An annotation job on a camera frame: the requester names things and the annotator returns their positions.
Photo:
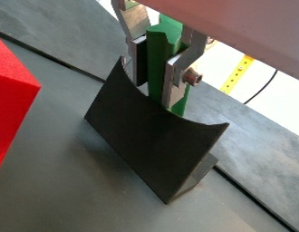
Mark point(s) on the black curved fixture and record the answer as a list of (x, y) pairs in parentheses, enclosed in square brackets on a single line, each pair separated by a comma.
[(164, 147)]

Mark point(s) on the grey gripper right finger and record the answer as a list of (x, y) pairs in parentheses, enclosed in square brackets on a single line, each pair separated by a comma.
[(179, 74)]

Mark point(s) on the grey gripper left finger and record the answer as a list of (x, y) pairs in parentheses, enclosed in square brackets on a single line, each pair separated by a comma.
[(134, 18)]

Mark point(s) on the yellow camera mount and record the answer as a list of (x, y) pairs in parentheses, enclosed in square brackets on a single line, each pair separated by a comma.
[(239, 71)]

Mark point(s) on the green star-profile bar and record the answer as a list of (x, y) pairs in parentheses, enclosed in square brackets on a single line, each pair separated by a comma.
[(164, 45)]

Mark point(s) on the red foam shape board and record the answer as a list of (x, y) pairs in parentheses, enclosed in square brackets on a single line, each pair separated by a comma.
[(19, 88)]

